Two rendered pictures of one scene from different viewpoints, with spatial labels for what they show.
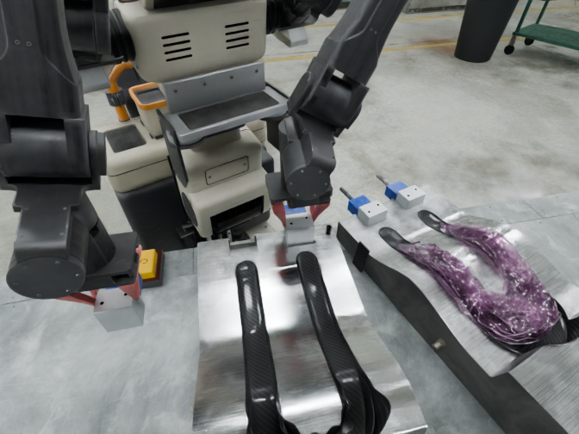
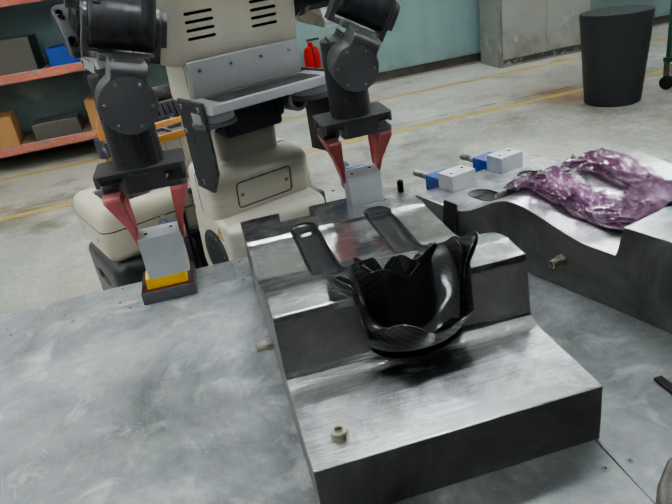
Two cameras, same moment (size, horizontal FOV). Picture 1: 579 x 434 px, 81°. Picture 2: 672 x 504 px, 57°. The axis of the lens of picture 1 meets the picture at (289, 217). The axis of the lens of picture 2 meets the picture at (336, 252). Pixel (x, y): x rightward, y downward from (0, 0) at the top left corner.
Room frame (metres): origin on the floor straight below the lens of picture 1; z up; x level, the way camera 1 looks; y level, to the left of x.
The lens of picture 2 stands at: (-0.44, 0.02, 1.22)
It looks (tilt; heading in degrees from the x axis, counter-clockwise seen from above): 25 degrees down; 1
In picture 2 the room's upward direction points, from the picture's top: 9 degrees counter-clockwise
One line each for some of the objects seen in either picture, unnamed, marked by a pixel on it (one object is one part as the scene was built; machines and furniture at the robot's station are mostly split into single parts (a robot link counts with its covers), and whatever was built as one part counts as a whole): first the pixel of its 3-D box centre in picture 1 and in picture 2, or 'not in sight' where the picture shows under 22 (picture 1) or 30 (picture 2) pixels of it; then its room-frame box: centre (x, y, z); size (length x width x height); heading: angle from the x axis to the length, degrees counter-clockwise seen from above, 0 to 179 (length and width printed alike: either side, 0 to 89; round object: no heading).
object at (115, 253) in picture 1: (84, 245); (135, 146); (0.26, 0.24, 1.06); 0.10 x 0.07 x 0.07; 102
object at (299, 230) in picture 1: (293, 212); (354, 176); (0.48, -0.01, 0.91); 0.13 x 0.05 x 0.05; 11
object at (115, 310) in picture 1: (125, 282); (163, 235); (0.30, 0.25, 0.93); 0.13 x 0.05 x 0.05; 12
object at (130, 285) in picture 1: (116, 278); (162, 201); (0.27, 0.23, 0.99); 0.07 x 0.07 x 0.09; 12
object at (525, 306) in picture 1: (481, 268); (592, 180); (0.35, -0.33, 0.90); 0.26 x 0.18 x 0.08; 29
